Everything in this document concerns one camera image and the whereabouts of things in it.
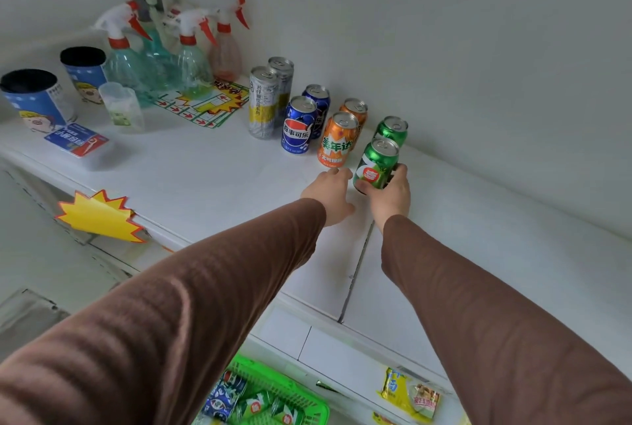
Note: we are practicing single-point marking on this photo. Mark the teal spray bottle grey head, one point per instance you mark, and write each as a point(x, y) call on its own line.
point(160, 64)

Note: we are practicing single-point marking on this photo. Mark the person's left hand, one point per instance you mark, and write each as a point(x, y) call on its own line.
point(331, 195)

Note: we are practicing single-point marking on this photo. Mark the person's right forearm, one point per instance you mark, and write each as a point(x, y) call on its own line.
point(518, 341)

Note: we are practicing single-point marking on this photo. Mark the person's right hand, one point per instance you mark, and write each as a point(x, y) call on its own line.
point(392, 200)

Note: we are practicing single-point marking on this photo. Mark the yellow starburst tag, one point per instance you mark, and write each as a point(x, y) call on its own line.
point(99, 217)

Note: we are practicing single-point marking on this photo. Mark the clear spray bottle white head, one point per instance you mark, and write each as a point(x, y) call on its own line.
point(170, 20)

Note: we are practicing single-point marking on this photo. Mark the printed sign cards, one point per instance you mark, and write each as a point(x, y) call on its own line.
point(207, 106)

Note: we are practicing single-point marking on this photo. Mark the pile of cans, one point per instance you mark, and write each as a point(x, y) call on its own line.
point(224, 397)

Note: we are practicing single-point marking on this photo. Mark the green plastic basket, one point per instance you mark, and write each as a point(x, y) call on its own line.
point(276, 380)

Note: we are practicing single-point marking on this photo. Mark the person's left forearm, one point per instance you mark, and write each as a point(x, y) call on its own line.
point(148, 331)

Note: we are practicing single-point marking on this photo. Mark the clear plastic cup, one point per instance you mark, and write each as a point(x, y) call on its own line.
point(122, 109)

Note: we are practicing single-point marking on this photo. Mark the orange soda can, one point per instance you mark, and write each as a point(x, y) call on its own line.
point(337, 143)
point(356, 111)

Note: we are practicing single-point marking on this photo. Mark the pink spray bottle red trigger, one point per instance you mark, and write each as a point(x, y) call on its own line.
point(227, 59)

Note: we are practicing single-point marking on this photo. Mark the silver yellow can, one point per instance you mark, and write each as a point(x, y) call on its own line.
point(284, 79)
point(261, 104)

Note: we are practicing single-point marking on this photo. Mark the blue red small box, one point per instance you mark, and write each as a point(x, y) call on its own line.
point(76, 141)

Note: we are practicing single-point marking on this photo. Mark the blue cartoon paper cup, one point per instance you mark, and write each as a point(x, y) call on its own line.
point(32, 101)
point(86, 74)

